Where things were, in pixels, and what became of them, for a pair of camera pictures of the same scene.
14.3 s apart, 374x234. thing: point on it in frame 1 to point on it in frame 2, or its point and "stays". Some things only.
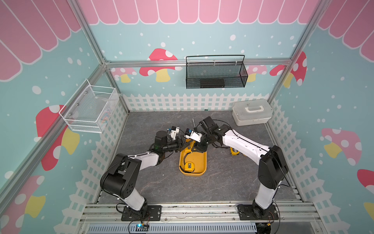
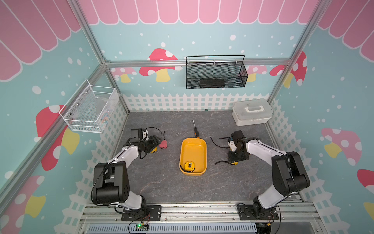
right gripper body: x=202 y=146 to x=235 y=156
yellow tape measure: x=189 y=167 stays
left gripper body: x=175 y=146 to x=150 y=144
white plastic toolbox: x=252 y=112 stays
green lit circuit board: x=141 y=227 stays
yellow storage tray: x=199 y=160 stays
